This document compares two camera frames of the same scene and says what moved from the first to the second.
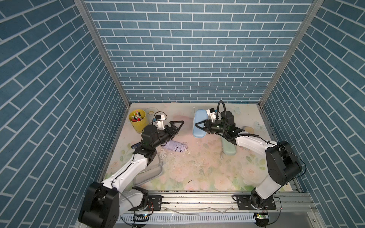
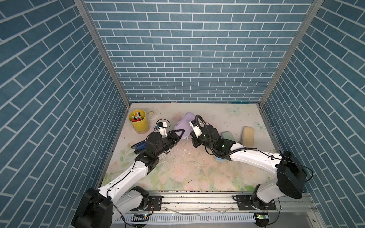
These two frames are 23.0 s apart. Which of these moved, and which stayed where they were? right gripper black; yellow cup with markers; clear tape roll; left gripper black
Moved: right gripper black; left gripper black
Stayed: yellow cup with markers; clear tape roll
